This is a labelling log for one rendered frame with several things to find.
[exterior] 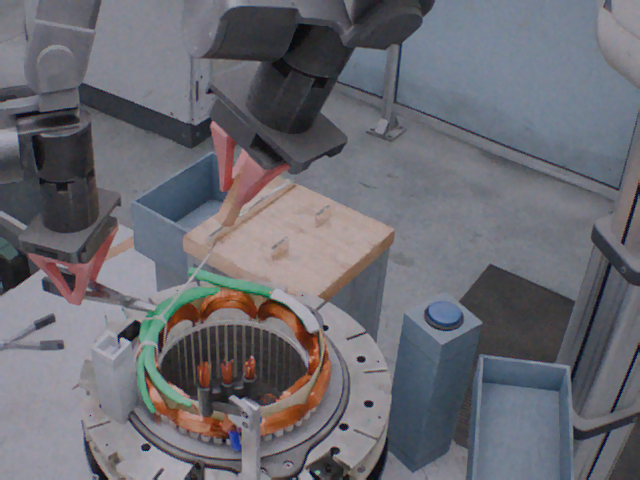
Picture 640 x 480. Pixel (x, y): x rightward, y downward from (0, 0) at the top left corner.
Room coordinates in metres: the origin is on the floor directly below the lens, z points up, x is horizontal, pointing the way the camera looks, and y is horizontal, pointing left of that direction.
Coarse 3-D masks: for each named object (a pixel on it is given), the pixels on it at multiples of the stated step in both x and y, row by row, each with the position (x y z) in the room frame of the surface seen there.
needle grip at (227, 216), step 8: (240, 168) 0.60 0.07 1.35; (240, 176) 0.59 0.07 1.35; (232, 184) 0.60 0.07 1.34; (232, 192) 0.60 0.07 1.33; (224, 200) 0.60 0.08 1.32; (232, 200) 0.59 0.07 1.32; (224, 208) 0.60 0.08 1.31; (232, 208) 0.60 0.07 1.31; (240, 208) 0.60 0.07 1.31; (224, 216) 0.60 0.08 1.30; (232, 216) 0.60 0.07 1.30; (224, 224) 0.60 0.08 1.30; (232, 224) 0.60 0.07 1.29
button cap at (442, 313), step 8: (432, 304) 0.81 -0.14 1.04; (440, 304) 0.81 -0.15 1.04; (448, 304) 0.81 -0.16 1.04; (432, 312) 0.79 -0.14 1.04; (440, 312) 0.79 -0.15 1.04; (448, 312) 0.79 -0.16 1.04; (456, 312) 0.79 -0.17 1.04; (432, 320) 0.78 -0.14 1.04; (440, 320) 0.78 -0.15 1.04; (448, 320) 0.78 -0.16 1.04; (456, 320) 0.78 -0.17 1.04
